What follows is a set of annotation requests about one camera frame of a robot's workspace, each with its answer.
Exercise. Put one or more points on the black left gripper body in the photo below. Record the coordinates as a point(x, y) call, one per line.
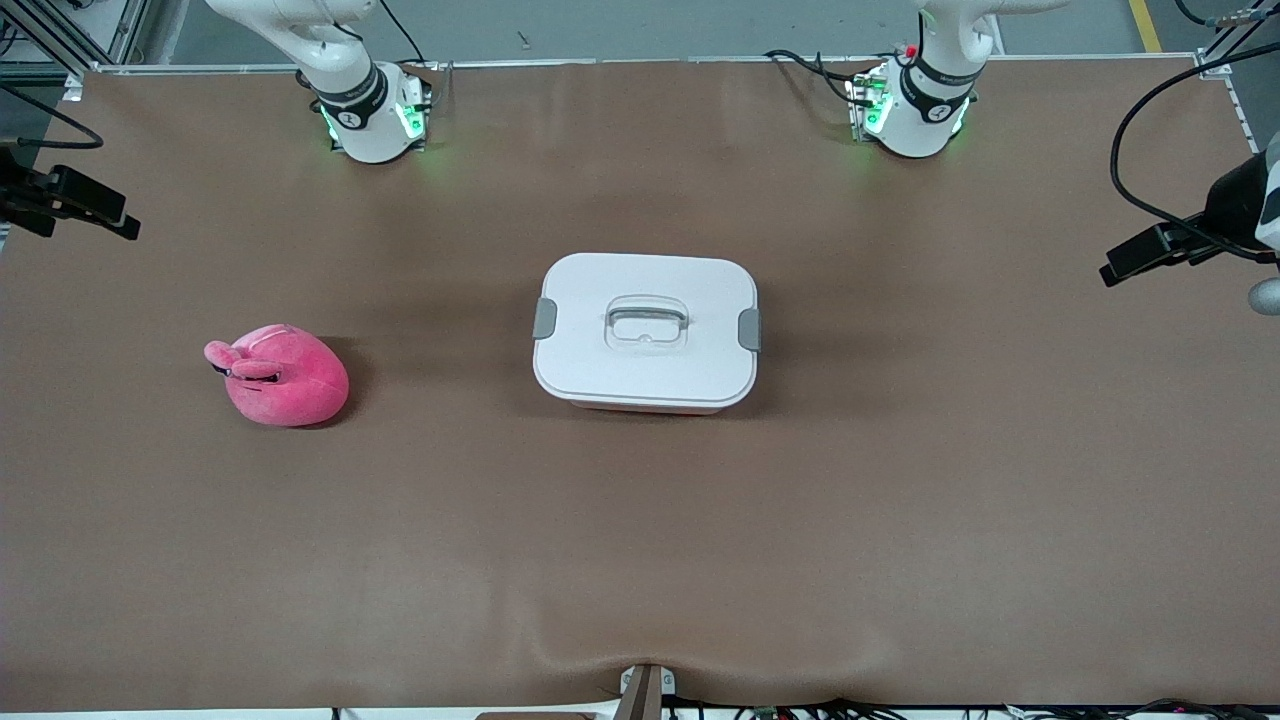
point(1232, 203)

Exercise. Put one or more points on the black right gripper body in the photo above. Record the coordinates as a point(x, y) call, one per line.
point(18, 192)

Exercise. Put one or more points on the pink plush toy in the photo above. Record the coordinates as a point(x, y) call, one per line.
point(290, 385)

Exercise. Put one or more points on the white box lid grey latches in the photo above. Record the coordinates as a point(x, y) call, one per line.
point(600, 360)

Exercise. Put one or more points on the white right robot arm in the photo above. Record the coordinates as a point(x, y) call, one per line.
point(370, 130)

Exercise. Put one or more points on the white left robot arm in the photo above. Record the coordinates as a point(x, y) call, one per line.
point(915, 125)

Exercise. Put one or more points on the pink plastic storage box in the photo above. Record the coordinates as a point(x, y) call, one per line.
point(650, 409)

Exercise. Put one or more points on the aluminium profile corner post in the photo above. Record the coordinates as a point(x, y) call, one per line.
point(1215, 62)

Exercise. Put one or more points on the aluminium frame with dark struts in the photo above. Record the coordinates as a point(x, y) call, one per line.
point(60, 35)

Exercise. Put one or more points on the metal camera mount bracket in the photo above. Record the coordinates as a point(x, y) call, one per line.
point(640, 695)

